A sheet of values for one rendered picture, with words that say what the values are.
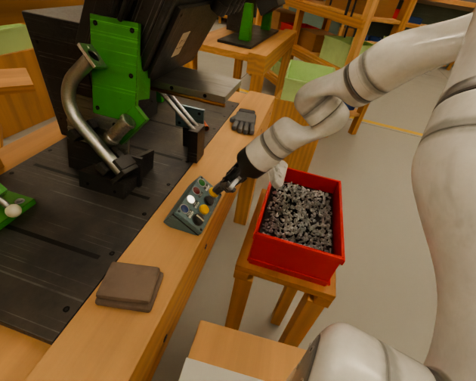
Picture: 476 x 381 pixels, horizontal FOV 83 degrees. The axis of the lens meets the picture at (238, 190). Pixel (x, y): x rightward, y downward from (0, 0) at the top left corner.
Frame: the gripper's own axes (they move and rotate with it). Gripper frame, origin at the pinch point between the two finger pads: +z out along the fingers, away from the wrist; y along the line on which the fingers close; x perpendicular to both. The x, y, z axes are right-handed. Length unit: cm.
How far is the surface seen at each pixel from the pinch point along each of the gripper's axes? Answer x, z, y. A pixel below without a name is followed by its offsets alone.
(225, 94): -14.5, -11.7, -15.2
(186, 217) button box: -2.6, 2.9, 12.1
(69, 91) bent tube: -40.4, 7.2, 1.9
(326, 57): 34, 1, -280
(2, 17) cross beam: -71, 19, -14
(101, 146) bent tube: -27.7, 11.6, 4.5
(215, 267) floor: 48, 83, -40
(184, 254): 1.9, 4.8, 18.6
